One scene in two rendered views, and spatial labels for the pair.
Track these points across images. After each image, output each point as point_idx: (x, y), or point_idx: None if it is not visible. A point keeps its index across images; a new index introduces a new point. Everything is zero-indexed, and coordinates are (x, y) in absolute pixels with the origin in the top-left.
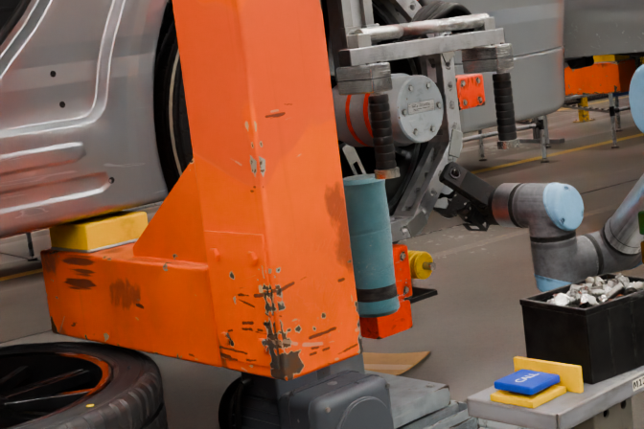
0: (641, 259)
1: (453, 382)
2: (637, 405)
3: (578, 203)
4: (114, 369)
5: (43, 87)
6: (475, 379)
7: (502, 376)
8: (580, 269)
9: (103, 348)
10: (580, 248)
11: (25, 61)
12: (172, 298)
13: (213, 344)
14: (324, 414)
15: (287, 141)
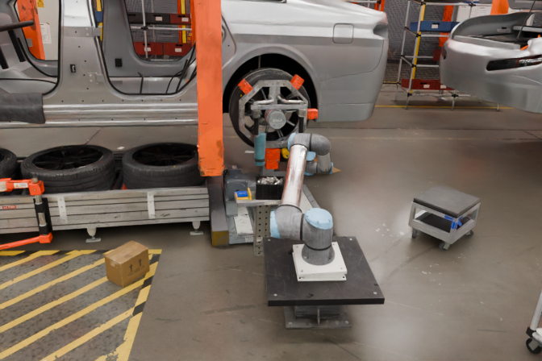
0: (329, 172)
1: (333, 181)
2: (360, 206)
3: (313, 154)
4: (193, 159)
5: (194, 95)
6: (339, 183)
7: (345, 184)
8: (310, 170)
9: None
10: (312, 165)
11: (190, 89)
12: None
13: None
14: (227, 183)
15: (207, 129)
